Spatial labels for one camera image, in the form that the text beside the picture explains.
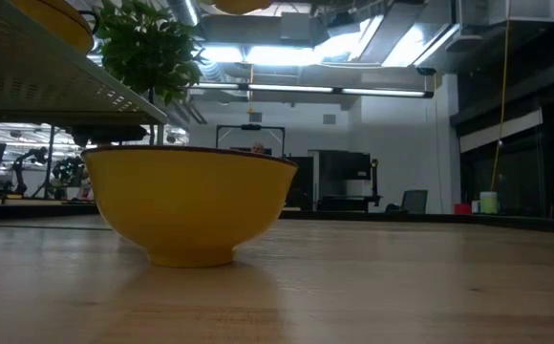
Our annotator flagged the grey office chair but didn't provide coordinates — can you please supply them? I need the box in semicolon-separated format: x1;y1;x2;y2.
384;189;429;215

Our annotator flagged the green container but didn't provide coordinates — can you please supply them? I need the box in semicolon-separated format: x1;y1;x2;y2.
479;190;500;215

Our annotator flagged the green potted plant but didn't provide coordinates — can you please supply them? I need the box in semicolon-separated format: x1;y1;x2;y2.
93;0;207;147

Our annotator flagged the green perforated metal shelf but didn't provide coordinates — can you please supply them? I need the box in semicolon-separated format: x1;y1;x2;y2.
0;0;169;224

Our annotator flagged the black cabinet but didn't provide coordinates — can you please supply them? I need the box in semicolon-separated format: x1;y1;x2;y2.
315;149;383;212
284;155;315;211

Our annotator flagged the black tripod stand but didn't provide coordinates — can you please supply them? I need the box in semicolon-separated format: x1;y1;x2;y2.
370;159;382;207

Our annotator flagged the black background station frame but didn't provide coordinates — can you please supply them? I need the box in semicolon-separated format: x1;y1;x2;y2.
215;123;287;157

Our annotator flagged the long ceiling light tube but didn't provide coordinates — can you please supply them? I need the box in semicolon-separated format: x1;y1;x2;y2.
188;81;435;99

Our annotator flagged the silver round pipe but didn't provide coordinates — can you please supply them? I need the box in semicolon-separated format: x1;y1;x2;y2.
167;0;202;28

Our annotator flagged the silver ceiling duct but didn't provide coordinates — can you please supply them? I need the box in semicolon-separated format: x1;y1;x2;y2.
338;0;460;69

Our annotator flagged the white ceiling box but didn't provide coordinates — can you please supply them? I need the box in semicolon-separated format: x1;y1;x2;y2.
458;0;554;26

